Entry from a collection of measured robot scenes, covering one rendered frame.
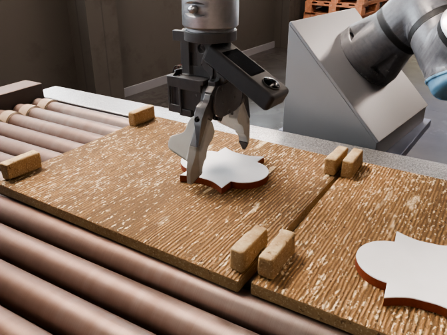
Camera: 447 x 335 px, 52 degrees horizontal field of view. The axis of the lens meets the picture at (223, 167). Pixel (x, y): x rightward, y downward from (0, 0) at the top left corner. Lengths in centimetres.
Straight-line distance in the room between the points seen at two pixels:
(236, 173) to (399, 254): 26
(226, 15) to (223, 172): 22
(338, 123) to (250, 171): 31
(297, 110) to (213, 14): 43
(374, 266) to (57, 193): 42
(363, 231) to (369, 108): 43
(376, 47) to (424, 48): 12
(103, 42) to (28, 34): 55
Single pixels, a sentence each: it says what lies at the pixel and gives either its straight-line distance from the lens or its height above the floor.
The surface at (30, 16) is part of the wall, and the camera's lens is 371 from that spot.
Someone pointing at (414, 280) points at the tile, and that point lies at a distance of 51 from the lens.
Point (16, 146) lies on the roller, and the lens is 92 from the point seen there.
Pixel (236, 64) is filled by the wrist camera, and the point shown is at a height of 111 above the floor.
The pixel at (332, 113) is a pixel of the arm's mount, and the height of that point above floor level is 95.
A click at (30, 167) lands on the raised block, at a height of 94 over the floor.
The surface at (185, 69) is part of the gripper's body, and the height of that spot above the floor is 109.
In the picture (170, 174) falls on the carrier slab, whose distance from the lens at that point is 70.
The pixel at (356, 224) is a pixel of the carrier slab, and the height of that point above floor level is 94.
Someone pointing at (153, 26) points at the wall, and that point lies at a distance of 456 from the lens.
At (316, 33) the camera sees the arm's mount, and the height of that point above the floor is 108.
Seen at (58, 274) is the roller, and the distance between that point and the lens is 57.
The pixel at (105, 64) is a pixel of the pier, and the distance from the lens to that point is 389.
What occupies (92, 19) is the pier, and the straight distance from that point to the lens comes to 378.
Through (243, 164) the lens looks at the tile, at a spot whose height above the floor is 95.
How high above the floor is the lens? 124
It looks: 26 degrees down
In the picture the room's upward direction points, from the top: straight up
